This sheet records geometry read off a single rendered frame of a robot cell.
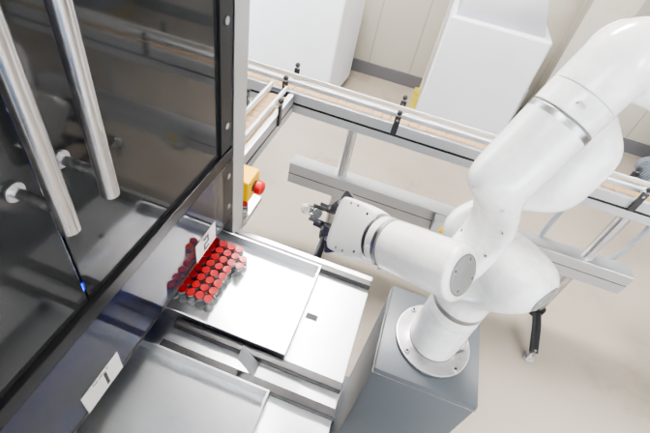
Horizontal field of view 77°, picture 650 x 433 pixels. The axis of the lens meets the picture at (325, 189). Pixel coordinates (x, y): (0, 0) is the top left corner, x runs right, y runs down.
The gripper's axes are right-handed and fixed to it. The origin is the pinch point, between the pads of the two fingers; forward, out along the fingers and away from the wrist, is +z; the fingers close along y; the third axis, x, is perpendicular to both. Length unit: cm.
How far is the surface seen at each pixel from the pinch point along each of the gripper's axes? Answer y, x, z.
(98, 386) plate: -39.0, 26.8, 8.6
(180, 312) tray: -32.1, 8.8, 24.5
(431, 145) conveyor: 37, -79, 41
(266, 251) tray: -16.0, -12.5, 30.6
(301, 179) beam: 7, -67, 99
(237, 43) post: 25.3, 22.1, 14.2
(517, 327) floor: -27, -177, 24
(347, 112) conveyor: 39, -53, 66
